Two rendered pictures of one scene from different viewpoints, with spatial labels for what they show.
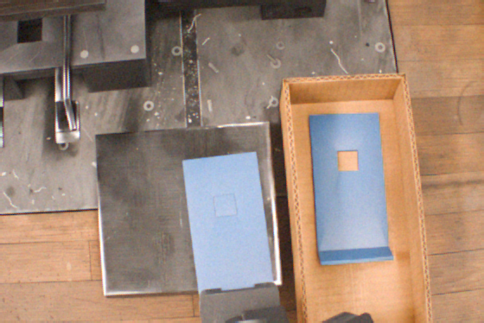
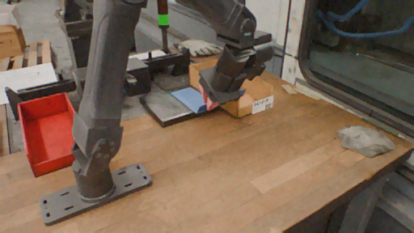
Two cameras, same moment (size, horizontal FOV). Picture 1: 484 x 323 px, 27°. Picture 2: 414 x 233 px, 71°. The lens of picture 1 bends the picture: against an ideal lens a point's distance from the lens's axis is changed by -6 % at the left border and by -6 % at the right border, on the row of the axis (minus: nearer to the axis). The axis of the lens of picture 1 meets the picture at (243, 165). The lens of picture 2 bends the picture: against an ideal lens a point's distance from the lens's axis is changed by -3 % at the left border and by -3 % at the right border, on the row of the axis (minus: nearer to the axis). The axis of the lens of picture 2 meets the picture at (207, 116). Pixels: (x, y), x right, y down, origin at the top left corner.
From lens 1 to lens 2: 82 cm
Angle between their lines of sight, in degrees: 46
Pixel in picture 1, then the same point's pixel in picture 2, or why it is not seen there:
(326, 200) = not seen: hidden behind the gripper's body
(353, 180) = not seen: hidden behind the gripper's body
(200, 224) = (184, 100)
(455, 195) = not seen: hidden behind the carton
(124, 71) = (141, 77)
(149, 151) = (158, 95)
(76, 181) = (137, 111)
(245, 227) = (198, 97)
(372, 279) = (243, 100)
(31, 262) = (128, 129)
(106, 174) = (147, 101)
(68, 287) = (147, 130)
